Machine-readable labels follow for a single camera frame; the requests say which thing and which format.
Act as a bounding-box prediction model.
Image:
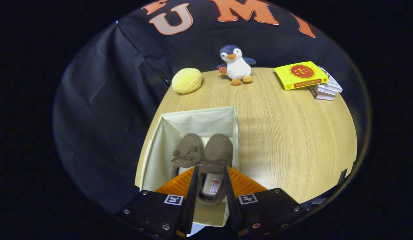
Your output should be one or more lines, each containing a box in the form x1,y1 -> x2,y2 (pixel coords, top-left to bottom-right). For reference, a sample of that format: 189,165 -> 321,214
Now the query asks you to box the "yellow bun plush toy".
171,68 -> 203,94

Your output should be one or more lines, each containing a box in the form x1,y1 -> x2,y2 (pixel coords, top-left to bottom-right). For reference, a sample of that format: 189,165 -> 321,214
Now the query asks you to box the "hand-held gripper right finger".
222,166 -> 309,238

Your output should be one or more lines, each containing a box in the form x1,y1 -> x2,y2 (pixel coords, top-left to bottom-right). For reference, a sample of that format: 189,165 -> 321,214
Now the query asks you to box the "beige fabric storage box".
139,107 -> 239,228

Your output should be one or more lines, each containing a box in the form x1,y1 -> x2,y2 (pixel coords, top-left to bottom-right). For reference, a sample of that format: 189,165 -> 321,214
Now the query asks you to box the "penguin plush toy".
216,45 -> 256,86

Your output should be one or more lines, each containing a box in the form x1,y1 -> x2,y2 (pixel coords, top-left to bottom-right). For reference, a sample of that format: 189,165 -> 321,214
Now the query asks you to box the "plain white book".
314,85 -> 337,97
308,87 -> 335,101

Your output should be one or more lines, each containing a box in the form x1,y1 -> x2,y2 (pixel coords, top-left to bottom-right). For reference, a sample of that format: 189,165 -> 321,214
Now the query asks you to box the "yellow book with red circle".
274,61 -> 329,91

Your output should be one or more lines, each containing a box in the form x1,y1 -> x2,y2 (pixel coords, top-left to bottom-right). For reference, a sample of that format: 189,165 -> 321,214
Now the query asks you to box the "brown fuzzy slipper shoe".
171,133 -> 204,179
196,133 -> 233,204

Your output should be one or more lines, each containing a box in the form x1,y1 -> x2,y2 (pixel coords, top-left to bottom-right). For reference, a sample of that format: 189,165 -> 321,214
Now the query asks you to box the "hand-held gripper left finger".
115,166 -> 199,238

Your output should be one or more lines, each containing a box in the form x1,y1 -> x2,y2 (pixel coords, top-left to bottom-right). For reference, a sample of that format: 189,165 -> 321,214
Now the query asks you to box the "black backdrop cloth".
53,0 -> 370,214

